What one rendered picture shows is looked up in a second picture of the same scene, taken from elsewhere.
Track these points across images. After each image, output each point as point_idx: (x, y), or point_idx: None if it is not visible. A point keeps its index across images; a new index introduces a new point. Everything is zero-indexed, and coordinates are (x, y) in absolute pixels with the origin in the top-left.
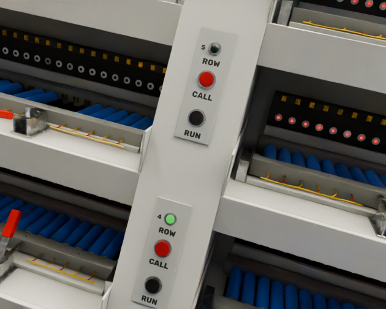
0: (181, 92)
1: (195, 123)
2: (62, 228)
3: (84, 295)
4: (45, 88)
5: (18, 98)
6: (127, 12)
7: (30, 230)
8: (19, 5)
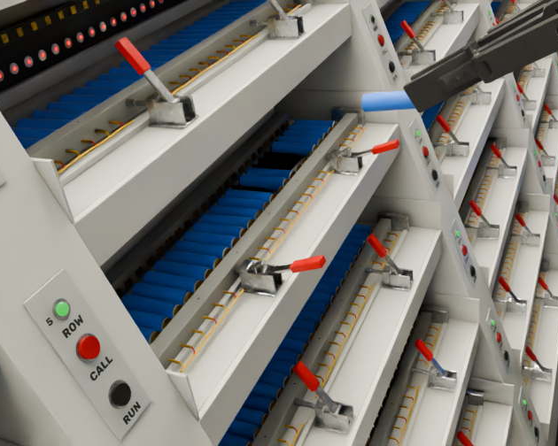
0: (379, 58)
1: (394, 69)
2: (337, 253)
3: (408, 240)
4: (227, 179)
5: (303, 168)
6: (336, 29)
7: (346, 269)
8: (298, 78)
